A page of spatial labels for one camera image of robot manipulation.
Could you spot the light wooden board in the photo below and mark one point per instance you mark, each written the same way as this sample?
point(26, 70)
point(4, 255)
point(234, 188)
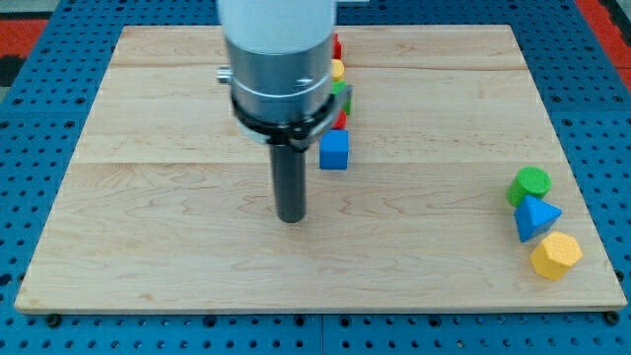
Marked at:
point(166, 207)

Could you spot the red circle block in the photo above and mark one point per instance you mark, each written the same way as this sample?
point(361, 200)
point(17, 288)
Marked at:
point(340, 122)

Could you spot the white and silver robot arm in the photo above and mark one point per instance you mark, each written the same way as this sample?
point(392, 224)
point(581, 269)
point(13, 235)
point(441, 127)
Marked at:
point(280, 71)

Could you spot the red block at back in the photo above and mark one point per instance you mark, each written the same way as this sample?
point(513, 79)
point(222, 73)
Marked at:
point(336, 47)

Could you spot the blue cube block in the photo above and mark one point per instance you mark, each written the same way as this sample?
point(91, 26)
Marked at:
point(334, 150)

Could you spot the green cylinder block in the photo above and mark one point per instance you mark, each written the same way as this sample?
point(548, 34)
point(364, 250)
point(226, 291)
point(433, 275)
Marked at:
point(529, 180)

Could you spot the yellow block behind arm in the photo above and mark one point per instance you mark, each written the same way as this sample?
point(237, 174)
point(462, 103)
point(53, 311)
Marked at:
point(337, 70)

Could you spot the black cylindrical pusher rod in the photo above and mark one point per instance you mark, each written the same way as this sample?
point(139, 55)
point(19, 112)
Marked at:
point(289, 183)

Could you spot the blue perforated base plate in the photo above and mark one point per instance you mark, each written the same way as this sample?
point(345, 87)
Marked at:
point(48, 103)

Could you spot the blue triangular prism block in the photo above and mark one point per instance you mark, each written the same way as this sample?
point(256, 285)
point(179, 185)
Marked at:
point(534, 217)

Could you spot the yellow hexagon block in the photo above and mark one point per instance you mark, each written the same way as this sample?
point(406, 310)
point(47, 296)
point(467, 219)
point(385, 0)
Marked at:
point(555, 255)

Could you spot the green block behind arm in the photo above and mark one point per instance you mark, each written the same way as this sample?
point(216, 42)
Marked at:
point(339, 90)

